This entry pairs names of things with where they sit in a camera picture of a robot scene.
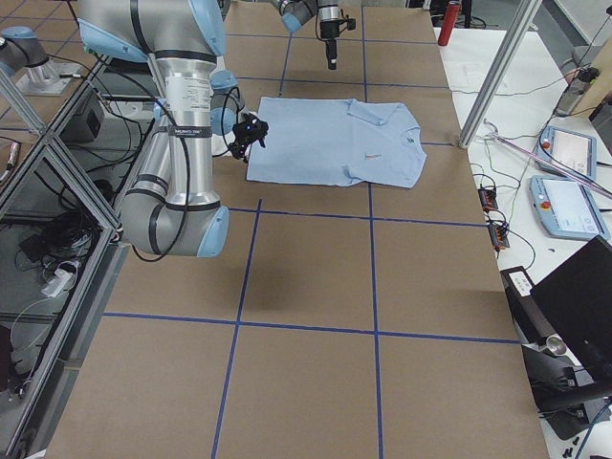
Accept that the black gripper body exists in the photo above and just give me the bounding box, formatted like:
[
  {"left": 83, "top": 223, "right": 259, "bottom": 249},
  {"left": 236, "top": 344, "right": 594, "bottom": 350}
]
[
  {"left": 318, "top": 19, "right": 340, "bottom": 41},
  {"left": 229, "top": 124, "right": 253, "bottom": 158}
]

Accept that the light blue t-shirt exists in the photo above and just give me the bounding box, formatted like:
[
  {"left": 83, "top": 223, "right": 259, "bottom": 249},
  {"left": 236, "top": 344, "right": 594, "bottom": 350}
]
[{"left": 247, "top": 98, "right": 426, "bottom": 188}]

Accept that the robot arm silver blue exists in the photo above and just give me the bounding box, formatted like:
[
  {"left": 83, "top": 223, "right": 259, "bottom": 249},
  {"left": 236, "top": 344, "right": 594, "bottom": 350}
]
[
  {"left": 77, "top": 1, "right": 230, "bottom": 259},
  {"left": 270, "top": 0, "right": 356, "bottom": 70}
]

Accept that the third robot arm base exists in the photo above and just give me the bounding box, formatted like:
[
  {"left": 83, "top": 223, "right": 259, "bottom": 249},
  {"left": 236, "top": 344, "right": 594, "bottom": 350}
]
[{"left": 1, "top": 26, "right": 82, "bottom": 97}]

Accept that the red metal bottle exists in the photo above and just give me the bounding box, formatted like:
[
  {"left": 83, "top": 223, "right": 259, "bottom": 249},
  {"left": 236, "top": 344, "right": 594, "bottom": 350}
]
[{"left": 438, "top": 0, "right": 461, "bottom": 47}]

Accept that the black orange electronics box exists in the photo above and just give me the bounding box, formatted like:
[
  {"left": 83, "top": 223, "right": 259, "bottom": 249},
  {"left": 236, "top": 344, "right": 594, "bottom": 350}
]
[
  {"left": 488, "top": 221, "right": 510, "bottom": 251},
  {"left": 477, "top": 187, "right": 498, "bottom": 212}
]

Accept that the white power strip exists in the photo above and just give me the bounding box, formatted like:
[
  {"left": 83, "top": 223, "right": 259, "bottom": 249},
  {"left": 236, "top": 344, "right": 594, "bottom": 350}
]
[{"left": 41, "top": 268, "right": 76, "bottom": 298}]

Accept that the far blue teach pendant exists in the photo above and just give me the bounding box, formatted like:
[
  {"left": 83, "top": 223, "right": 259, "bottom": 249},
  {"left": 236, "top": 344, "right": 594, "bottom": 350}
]
[{"left": 534, "top": 126, "right": 597, "bottom": 180}]

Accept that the blue teach pendant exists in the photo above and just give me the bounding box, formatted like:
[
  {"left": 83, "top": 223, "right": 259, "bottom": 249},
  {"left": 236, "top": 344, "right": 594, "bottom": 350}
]
[
  {"left": 534, "top": 126, "right": 597, "bottom": 180},
  {"left": 529, "top": 176, "right": 611, "bottom": 241}
]

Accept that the near blue teach pendant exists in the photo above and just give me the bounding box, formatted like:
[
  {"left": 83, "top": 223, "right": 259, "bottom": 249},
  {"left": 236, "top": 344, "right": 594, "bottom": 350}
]
[{"left": 529, "top": 176, "right": 611, "bottom": 241}]

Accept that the black monitor on stand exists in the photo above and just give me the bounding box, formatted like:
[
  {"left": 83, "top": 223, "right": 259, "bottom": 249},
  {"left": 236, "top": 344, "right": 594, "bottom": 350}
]
[{"left": 501, "top": 236, "right": 611, "bottom": 440}]

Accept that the aluminium frame post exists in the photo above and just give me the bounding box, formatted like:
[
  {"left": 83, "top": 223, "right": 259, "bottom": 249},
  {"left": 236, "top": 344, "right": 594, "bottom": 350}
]
[{"left": 458, "top": 0, "right": 542, "bottom": 149}]

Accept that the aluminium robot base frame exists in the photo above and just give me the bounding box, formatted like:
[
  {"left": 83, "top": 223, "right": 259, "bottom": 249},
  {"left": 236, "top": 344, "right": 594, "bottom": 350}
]
[{"left": 1, "top": 45, "right": 154, "bottom": 458}]

